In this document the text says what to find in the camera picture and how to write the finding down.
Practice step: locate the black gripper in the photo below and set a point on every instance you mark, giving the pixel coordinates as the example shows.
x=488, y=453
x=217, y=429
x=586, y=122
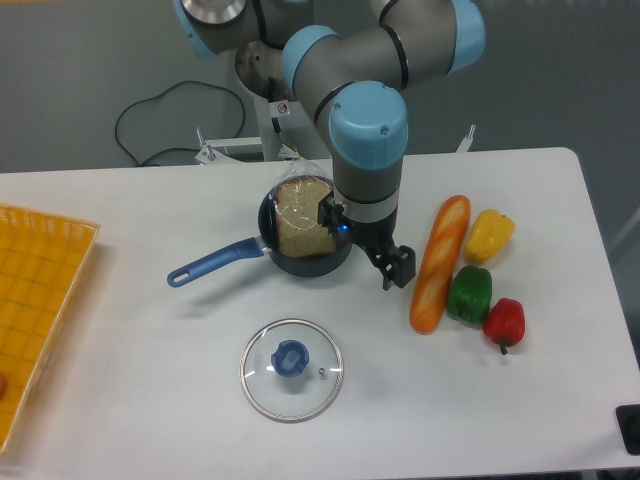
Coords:
x=359, y=224

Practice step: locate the green bell pepper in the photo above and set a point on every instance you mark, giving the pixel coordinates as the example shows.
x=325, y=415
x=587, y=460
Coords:
x=470, y=294

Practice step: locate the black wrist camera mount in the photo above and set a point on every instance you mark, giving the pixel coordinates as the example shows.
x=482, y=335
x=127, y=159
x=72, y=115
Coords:
x=331, y=216

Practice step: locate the red bell pepper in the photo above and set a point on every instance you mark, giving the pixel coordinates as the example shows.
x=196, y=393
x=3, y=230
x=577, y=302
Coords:
x=505, y=325

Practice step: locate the glass pot lid blue knob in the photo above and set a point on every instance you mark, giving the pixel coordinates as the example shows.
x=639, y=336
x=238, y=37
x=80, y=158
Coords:
x=291, y=370

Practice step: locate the yellow woven basket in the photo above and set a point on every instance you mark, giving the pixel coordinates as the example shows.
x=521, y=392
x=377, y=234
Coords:
x=42, y=258

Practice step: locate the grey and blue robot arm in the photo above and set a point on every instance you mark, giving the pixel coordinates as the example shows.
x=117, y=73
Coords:
x=351, y=90

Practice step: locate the bagged bread slice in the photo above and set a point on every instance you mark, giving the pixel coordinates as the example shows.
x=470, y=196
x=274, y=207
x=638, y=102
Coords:
x=296, y=197

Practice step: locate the blue saucepan with handle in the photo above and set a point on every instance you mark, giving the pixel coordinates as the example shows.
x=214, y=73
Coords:
x=263, y=244

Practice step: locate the orange baguette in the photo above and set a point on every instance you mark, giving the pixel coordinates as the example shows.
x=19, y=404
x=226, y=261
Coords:
x=439, y=260

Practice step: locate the black device at table edge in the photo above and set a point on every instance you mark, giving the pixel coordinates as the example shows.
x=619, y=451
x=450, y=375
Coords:
x=628, y=417

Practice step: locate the yellow bell pepper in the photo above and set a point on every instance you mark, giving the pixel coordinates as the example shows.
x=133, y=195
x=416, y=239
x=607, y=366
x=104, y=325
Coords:
x=488, y=235

